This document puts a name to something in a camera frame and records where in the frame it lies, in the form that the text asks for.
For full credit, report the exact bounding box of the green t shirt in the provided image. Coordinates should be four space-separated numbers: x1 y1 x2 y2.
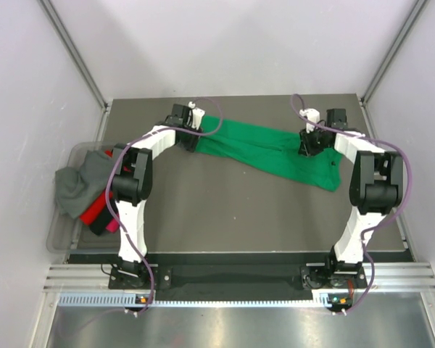
196 120 341 191

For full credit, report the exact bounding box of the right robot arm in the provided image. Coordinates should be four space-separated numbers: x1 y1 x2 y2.
298 108 404 289

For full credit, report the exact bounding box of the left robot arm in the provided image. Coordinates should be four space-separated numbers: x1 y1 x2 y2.
110 101 204 288

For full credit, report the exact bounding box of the pink t shirt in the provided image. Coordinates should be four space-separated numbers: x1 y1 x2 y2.
105 218 120 233

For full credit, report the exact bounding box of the grey t shirt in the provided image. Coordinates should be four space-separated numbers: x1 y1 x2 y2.
55 150 114 218

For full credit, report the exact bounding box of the red t shirt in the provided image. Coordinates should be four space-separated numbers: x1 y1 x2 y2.
79 150 113 225

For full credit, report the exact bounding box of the clear plastic bin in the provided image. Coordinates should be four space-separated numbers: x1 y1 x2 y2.
46 141 120 254

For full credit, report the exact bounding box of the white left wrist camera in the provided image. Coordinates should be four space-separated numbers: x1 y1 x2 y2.
188 101 205 130

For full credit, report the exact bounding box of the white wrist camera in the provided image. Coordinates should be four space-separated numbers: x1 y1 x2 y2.
188 101 205 130
299 108 320 133

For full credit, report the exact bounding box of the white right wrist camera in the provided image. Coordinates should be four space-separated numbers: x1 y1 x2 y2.
299 108 320 133

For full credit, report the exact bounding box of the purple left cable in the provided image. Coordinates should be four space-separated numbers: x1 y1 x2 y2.
57 96 224 334

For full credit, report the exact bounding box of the left aluminium corner post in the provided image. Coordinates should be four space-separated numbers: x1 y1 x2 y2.
37 0 108 111

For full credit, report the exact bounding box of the aluminium corner post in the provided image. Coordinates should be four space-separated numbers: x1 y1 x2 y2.
37 0 108 111
360 0 429 107

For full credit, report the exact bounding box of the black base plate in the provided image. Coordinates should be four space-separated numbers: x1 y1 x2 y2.
107 263 367 291

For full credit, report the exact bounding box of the aluminium frame rail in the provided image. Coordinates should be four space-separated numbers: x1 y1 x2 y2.
43 262 435 292

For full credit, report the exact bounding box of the right aluminium corner post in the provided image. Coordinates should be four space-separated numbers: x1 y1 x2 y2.
360 0 429 107

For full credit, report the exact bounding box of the grey slotted cable duct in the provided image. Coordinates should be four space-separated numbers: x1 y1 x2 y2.
58 293 347 309

